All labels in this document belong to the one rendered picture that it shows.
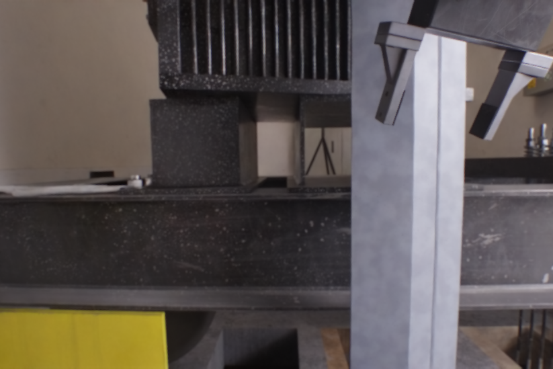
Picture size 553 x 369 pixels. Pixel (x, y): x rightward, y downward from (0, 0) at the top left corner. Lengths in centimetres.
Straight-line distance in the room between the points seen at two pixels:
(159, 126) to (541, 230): 90
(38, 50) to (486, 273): 172
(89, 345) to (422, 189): 75
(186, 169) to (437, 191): 50
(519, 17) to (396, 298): 42
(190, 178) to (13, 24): 106
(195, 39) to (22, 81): 98
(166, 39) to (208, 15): 10
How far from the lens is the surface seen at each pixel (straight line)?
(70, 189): 79
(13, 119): 145
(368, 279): 54
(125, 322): 75
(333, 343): 132
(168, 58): 63
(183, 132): 68
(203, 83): 61
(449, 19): 36
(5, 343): 94
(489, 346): 150
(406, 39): 35
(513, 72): 43
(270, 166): 394
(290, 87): 63
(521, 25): 41
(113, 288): 83
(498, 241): 83
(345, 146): 378
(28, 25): 160
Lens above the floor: 72
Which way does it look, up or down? 4 degrees down
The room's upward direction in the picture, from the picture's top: 1 degrees counter-clockwise
